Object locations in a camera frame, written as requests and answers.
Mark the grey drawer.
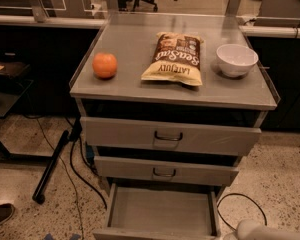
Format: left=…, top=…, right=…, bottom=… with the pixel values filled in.
left=94, top=156, right=238, bottom=186
left=94, top=182, right=220, bottom=240
left=81, top=117, right=261, bottom=156

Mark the grey middle drawer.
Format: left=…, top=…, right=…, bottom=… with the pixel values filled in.
left=94, top=156, right=238, bottom=186

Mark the orange fruit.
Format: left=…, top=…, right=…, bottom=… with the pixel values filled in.
left=92, top=53, right=118, bottom=79

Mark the dark shoe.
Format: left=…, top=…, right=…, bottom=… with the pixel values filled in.
left=0, top=203, right=15, bottom=224

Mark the black floor stand leg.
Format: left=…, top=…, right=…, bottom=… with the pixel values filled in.
left=32, top=130, right=69, bottom=204

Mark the grey bottom drawer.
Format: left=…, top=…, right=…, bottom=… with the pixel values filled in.
left=94, top=182, right=220, bottom=240

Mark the white bowl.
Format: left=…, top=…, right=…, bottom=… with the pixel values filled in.
left=216, top=44, right=259, bottom=77

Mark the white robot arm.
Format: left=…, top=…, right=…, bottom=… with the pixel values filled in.
left=236, top=220, right=300, bottom=240

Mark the dark side table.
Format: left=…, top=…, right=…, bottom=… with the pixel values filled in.
left=0, top=52, right=34, bottom=160

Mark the grey top drawer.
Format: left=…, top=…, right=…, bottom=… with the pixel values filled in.
left=81, top=117, right=261, bottom=156

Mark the black looped cable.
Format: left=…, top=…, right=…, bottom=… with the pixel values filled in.
left=216, top=192, right=268, bottom=233

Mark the black floor cable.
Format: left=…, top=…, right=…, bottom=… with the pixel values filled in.
left=68, top=117, right=108, bottom=210

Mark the brown yellow chip bag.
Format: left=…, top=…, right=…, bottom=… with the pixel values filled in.
left=141, top=32, right=203, bottom=87

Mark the grey drawer cabinet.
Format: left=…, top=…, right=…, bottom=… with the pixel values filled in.
left=69, top=11, right=280, bottom=198

